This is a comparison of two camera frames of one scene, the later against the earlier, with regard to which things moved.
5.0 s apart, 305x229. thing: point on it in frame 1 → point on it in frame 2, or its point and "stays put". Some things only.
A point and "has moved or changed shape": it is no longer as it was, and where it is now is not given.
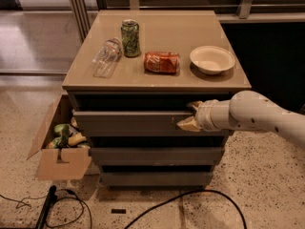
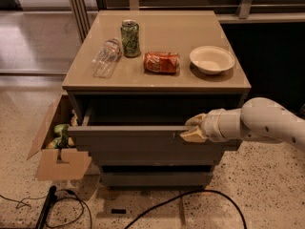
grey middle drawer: [159, 156] stays put
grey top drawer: [139, 123] has moved or changed shape
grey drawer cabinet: [132, 83] stays put
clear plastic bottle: [106, 59] stays put
